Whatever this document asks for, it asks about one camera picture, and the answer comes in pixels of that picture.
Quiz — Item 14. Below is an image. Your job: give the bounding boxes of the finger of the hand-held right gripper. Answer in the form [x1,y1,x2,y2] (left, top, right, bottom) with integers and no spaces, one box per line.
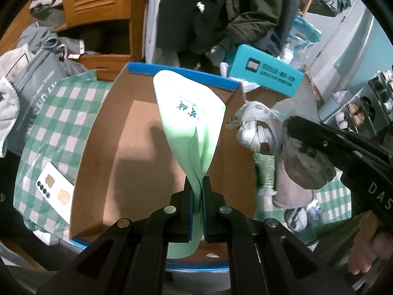
[285,116,393,173]

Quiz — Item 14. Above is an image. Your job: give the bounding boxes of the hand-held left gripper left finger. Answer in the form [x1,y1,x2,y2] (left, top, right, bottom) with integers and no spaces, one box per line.
[37,177,203,295]

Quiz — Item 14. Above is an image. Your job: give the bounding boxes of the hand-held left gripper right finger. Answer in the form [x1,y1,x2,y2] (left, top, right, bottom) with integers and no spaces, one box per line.
[201,175,353,295]

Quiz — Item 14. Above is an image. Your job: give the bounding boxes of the blue-edged cardboard box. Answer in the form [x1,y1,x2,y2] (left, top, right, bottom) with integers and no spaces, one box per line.
[69,62,258,272]

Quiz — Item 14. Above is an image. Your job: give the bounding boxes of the light green printed cloth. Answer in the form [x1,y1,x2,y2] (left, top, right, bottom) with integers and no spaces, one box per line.
[153,70,228,259]

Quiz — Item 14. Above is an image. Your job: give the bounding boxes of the person's right hand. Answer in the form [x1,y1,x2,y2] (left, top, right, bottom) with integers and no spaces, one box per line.
[348,213,389,275]

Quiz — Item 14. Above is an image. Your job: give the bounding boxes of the grey shoe rack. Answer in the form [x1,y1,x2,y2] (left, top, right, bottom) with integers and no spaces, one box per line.
[318,64,393,136]

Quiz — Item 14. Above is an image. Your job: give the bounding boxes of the row of shoes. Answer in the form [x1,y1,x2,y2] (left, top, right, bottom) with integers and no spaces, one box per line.
[335,69,393,130]

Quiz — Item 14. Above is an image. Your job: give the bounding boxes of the white patterned sock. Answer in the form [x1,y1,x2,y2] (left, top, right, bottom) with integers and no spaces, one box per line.
[305,201,323,222]
[284,207,308,232]

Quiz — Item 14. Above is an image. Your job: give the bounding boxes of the teal printed box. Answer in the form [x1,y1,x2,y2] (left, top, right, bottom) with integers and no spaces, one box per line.
[225,44,304,99]

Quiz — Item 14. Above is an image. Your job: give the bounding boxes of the teal white plastic bag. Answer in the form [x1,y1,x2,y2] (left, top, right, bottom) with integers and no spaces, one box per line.
[281,15,321,62]

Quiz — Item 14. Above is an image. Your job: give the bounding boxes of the white smartphone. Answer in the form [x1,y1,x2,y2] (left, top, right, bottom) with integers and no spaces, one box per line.
[36,162,76,224]

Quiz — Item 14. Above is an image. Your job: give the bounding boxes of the dark olive jacket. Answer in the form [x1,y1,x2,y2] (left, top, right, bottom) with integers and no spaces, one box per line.
[215,0,300,59]

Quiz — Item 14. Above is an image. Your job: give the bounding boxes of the green white checkered tablecloth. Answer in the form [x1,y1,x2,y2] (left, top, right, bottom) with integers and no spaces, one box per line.
[14,70,352,246]

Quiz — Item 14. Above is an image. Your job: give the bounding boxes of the black jacket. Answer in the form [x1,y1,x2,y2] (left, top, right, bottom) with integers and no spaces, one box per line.
[156,0,229,68]

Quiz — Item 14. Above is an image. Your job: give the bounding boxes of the grey printed tote bag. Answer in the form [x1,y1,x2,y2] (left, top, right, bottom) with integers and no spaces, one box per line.
[6,47,89,157]

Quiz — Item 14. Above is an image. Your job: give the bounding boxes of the light grey cloth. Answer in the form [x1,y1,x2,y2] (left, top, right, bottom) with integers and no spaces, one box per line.
[0,77,20,157]

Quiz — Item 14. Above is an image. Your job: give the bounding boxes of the wooden cabinet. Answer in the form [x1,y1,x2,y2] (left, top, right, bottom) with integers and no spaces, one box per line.
[55,0,146,82]

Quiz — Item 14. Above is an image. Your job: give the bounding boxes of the grey hoodie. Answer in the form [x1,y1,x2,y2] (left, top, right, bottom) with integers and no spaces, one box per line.
[29,0,65,27]

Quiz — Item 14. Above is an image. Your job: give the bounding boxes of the grey drawstring garment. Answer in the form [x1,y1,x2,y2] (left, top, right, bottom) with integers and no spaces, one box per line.
[14,25,85,60]

